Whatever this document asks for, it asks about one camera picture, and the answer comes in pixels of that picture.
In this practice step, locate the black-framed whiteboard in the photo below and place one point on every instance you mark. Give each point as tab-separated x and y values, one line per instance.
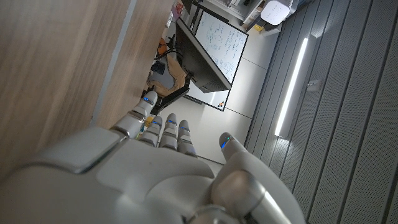
224	40

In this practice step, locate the white rounded box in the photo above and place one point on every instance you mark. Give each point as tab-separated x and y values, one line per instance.
275	11

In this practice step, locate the orange basketball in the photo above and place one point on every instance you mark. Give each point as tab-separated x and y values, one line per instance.
161	46

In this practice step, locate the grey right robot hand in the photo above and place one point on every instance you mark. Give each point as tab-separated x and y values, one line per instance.
140	180

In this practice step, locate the tan jacket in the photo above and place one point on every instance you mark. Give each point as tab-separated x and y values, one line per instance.
174	81

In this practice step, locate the long ceiling light strip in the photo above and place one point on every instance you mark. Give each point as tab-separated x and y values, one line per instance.
290	90

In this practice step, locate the black computer monitor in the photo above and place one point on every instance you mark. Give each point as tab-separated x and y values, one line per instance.
199	65

